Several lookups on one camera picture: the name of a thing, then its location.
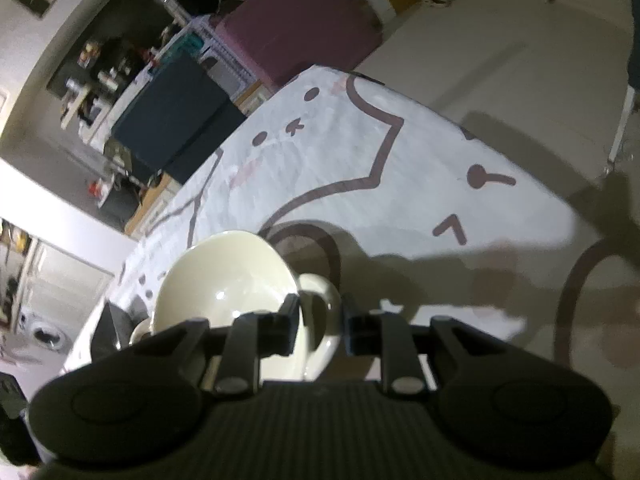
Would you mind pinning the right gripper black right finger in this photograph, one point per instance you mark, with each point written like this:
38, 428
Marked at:
388, 337

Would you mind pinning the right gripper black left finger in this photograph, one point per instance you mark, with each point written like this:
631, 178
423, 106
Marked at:
249, 339

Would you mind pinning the cream two-handled ceramic bowl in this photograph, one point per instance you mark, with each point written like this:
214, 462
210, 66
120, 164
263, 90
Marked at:
240, 294

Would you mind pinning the white cartoon-print tablecloth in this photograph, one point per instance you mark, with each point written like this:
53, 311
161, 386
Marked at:
390, 202

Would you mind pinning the grey trash bin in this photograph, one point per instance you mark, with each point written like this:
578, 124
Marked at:
119, 205

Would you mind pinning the dark teal chair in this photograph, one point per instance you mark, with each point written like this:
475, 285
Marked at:
178, 120

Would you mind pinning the maroon chair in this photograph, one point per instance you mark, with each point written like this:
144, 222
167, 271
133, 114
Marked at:
278, 39

